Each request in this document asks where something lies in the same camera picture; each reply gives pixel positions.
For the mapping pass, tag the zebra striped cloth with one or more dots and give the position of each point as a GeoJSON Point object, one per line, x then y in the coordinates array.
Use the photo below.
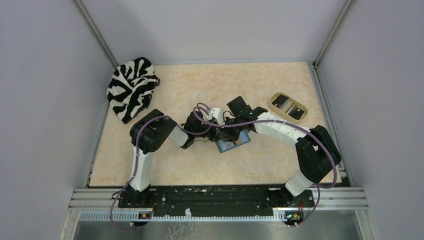
{"type": "Point", "coordinates": [131, 88]}

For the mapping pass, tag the teal leather card holder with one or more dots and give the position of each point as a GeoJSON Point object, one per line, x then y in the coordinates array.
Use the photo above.
{"type": "Point", "coordinates": [225, 146]}

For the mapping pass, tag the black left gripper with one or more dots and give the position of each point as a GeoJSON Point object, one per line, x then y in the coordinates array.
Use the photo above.
{"type": "Point", "coordinates": [213, 136]}

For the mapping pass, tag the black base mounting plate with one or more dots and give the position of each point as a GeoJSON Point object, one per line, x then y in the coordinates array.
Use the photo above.
{"type": "Point", "coordinates": [215, 200]}

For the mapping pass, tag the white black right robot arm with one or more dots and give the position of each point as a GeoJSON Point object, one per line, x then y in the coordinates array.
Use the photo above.
{"type": "Point", "coordinates": [316, 151]}

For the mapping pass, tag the cards in tray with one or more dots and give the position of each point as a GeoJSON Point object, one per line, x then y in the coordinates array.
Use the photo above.
{"type": "Point", "coordinates": [288, 107]}

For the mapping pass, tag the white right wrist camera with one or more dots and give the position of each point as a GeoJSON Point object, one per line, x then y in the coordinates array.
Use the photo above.
{"type": "Point", "coordinates": [216, 114]}

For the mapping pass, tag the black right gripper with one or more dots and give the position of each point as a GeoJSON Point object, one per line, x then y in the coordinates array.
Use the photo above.
{"type": "Point", "coordinates": [227, 135]}

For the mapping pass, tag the aluminium frame rail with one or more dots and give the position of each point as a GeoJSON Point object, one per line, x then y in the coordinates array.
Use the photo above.
{"type": "Point", "coordinates": [96, 205]}

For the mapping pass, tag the beige card tray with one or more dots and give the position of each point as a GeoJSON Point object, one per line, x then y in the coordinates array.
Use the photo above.
{"type": "Point", "coordinates": [281, 114]}

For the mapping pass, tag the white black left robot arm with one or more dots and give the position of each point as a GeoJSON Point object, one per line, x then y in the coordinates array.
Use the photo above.
{"type": "Point", "coordinates": [147, 136]}

